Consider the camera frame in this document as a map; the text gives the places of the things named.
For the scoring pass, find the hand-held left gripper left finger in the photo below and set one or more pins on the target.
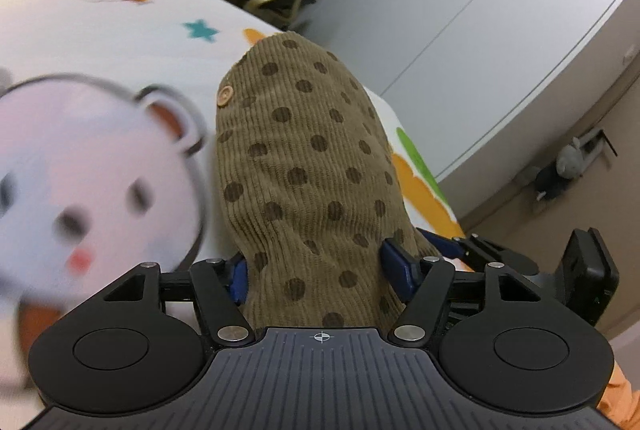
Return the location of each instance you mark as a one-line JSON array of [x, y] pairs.
[[240, 282]]

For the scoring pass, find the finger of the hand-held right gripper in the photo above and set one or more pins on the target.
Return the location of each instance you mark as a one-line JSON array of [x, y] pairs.
[[445, 246]]

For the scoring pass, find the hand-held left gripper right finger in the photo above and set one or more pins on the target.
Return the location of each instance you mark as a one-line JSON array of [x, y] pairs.
[[400, 267]]

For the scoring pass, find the grey plush toy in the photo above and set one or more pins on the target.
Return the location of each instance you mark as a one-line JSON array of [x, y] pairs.
[[570, 163]]

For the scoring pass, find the person's orange clothing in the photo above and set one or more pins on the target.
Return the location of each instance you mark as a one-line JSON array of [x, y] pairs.
[[622, 400]]

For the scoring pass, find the white cartoon printed blanket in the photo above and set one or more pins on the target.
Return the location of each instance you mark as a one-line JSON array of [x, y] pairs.
[[100, 60]]

